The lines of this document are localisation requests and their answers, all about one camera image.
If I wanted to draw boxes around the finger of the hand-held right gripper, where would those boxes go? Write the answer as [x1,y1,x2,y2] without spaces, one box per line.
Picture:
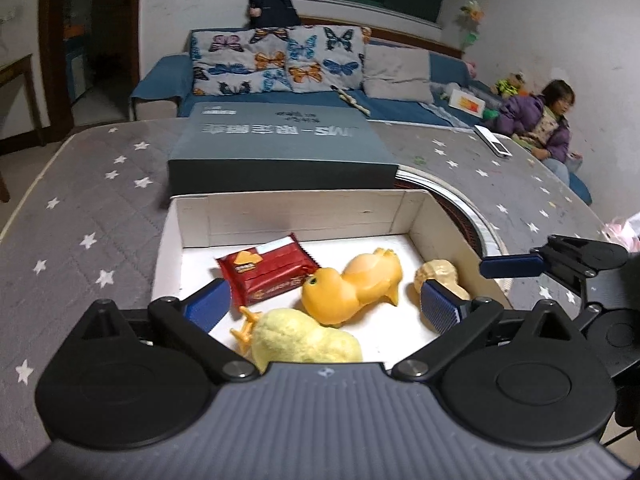
[479,234,631,330]

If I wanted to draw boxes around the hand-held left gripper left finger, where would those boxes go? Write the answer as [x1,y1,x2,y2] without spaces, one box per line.
[75,277,261,386]

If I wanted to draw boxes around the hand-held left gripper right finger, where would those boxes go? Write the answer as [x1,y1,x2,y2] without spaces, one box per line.
[392,279,576,383]

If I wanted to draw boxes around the beige rubber toy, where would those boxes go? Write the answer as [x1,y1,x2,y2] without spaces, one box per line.
[414,258,472,303]

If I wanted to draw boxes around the red snack packet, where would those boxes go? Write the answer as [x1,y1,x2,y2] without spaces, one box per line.
[216,233,320,307]

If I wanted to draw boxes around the orange toy duck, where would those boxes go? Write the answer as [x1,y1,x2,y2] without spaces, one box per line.
[301,247,403,328]

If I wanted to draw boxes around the yellow plush chick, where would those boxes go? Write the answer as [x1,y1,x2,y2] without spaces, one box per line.
[230,306,363,375]

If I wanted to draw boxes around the white cardboard box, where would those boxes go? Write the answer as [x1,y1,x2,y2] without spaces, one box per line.
[150,189,511,376]

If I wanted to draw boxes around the grey star-print desktop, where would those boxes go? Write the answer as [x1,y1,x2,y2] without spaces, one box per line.
[0,119,640,461]

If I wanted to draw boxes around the round dark white-rimmed tray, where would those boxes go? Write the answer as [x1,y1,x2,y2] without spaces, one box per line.
[396,169,512,293]

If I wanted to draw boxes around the pink plastic bag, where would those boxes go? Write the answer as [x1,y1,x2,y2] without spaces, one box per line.
[602,212,640,254]

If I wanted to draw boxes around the white phone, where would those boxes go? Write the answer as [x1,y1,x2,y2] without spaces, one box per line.
[474,125,512,159]

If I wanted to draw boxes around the dark grey flat box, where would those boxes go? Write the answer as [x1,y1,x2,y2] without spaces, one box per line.
[167,101,399,196]

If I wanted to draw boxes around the green brown plush toy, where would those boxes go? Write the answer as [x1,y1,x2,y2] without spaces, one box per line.
[495,72,529,99]

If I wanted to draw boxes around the white beaded toy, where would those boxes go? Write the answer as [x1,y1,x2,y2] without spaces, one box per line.
[334,85,371,115]

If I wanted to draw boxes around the grey cushion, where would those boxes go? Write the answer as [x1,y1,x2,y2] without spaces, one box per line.
[362,42,435,105]

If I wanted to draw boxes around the blue sofa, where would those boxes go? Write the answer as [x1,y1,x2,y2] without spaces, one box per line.
[131,25,593,206]

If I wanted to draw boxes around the butterfly print cushion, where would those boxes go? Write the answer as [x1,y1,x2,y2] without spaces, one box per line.
[286,25,367,93]
[191,27,296,97]

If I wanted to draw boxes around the blue bathroom cabinet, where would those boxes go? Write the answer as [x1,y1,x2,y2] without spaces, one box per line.
[65,35,87,102]

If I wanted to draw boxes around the brown wooden table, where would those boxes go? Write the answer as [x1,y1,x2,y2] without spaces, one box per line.
[0,54,46,203]

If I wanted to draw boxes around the black backpack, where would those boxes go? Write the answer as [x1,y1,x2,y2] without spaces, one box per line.
[247,0,303,31]

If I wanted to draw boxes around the wall flower decoration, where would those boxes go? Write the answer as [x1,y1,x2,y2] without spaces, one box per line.
[460,0,486,52]

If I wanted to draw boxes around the wooden door frame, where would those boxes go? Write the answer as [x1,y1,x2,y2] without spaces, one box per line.
[39,0,143,131]

